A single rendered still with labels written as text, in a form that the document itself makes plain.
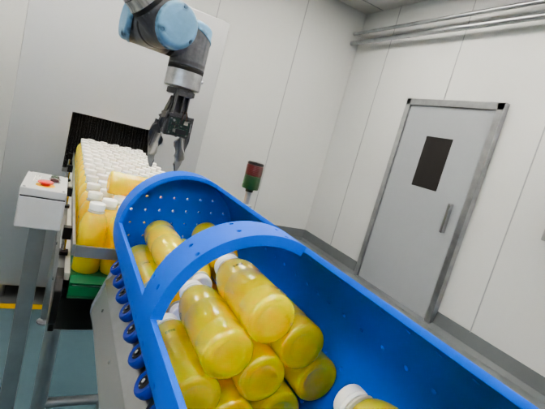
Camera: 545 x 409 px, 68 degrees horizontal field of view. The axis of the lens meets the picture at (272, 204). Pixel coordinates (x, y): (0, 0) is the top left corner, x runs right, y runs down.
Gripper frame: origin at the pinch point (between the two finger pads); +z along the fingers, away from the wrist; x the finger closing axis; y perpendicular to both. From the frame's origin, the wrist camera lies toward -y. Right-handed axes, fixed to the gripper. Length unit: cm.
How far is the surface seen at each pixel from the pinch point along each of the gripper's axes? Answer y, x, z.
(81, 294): 6.8, -14.1, 35.5
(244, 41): -405, 155, -123
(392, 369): 78, 16, 9
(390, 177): -259, 320, -7
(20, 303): -7, -27, 46
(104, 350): 32.6, -10.4, 34.9
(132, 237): 18.0, -7.0, 15.4
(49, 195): 1.1, -24.9, 12.9
